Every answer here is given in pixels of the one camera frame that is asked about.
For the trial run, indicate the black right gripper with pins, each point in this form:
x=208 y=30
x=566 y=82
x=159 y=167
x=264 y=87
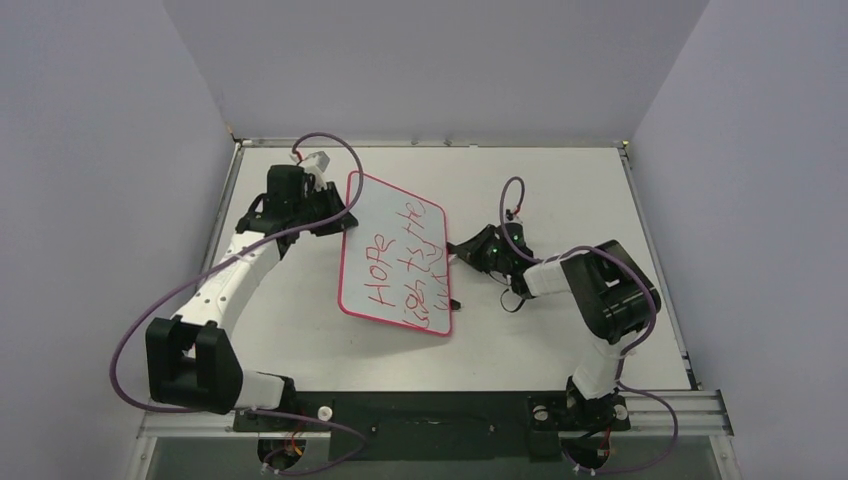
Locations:
x=482 y=248

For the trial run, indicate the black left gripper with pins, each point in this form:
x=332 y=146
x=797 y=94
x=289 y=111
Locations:
x=329 y=196

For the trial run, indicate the pink framed whiteboard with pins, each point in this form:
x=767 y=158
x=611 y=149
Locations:
x=395 y=264

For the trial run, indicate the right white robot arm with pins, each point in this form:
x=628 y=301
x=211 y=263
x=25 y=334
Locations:
x=614 y=297

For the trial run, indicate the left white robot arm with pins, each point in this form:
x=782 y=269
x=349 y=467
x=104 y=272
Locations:
x=191 y=361

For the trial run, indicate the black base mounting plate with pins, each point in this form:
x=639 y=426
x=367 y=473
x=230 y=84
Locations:
x=444 y=426

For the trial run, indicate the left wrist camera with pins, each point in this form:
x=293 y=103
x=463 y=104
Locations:
x=316 y=162

